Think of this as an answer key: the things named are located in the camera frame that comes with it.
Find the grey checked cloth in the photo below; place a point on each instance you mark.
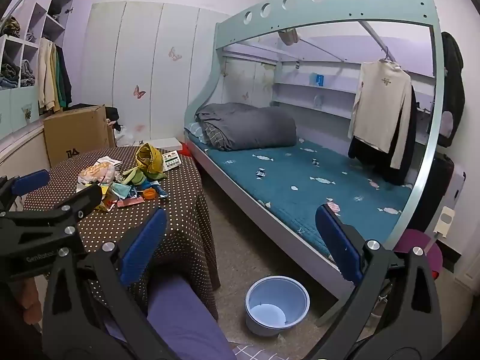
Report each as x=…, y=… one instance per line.
x=247, y=353

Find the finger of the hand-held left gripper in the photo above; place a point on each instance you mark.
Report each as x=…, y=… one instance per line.
x=88, y=197
x=32, y=182

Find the bed with teal mattress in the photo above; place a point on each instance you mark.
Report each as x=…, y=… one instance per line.
x=356, y=3

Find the purple stool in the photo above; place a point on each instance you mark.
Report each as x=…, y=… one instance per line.
x=412, y=238

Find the pink comb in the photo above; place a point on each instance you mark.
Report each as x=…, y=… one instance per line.
x=129, y=202

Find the white open wardrobe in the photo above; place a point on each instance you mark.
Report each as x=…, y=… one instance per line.
x=15, y=105

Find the black bag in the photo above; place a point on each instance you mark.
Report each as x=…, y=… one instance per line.
x=112, y=118

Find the brown polka dot table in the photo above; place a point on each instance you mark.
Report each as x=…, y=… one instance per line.
x=180, y=213

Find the dark hanging coat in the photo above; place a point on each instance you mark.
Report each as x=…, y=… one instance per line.
x=452, y=82

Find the blue face mask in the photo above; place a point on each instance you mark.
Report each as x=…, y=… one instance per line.
x=122, y=190

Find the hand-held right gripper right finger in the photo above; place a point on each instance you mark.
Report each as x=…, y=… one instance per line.
x=337, y=243

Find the person's purple trouser leg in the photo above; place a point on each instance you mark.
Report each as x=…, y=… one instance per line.
x=180, y=318

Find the white paper sheets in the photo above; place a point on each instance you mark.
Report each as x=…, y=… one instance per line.
x=108, y=161

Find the person's left hand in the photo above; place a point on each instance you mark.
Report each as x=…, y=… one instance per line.
x=32, y=302

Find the yellow snack packet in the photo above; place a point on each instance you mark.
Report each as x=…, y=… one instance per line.
x=108, y=198

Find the white bed shelf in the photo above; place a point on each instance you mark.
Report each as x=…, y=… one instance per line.
x=300, y=87

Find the cream hanging jacket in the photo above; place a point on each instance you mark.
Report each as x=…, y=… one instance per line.
x=47, y=75

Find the small blue box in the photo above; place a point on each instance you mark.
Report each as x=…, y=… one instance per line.
x=318, y=80

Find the cream hanging sweater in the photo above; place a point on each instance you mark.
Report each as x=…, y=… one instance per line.
x=378, y=101

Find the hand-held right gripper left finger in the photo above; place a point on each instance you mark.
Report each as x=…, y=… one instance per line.
x=144, y=247

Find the camouflage folded clothes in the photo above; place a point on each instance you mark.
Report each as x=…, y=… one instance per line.
x=9, y=26

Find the yellow cloth pouch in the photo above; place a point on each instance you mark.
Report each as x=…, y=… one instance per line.
x=148, y=157

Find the black hanging garment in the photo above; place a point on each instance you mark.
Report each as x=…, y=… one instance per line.
x=403, y=150

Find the white plastic bag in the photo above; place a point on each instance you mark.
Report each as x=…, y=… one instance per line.
x=125, y=135

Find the blue striped pillow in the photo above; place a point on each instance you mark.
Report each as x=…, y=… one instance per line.
x=195, y=130

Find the black suitcase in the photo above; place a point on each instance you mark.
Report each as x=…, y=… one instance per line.
x=435, y=191

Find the grey rolled duvet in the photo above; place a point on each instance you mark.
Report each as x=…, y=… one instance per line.
x=255, y=127

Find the light blue plastic bucket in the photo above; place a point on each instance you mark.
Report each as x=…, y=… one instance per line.
x=277, y=307

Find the red box with white top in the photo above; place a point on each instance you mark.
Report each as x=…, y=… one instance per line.
x=161, y=143

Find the orange plastic cap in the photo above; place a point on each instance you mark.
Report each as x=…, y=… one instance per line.
x=149, y=194

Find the green and white medicine box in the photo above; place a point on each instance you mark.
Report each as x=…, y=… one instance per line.
x=171, y=160

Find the brown cardboard box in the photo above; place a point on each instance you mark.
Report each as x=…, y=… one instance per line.
x=75, y=135

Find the beige hanging pouch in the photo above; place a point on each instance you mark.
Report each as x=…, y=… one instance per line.
x=288, y=36

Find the blue patterned bed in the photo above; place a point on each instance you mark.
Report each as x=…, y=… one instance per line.
x=300, y=195

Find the blue grey folded clothes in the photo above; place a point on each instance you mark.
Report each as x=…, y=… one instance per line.
x=27, y=73

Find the cream plastic box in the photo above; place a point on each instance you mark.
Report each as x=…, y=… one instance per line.
x=444, y=219

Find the green plush leaf toy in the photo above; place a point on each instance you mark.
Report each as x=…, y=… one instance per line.
x=135, y=177

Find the dark hanging clothes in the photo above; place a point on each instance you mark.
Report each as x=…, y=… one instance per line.
x=63, y=78

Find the pink butterfly wall sticker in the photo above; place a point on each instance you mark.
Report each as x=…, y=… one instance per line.
x=138, y=92
x=174, y=53

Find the pink plush toy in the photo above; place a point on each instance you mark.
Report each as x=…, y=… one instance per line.
x=97, y=174

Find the dark green folded clothes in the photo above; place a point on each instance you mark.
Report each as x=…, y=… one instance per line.
x=9, y=70

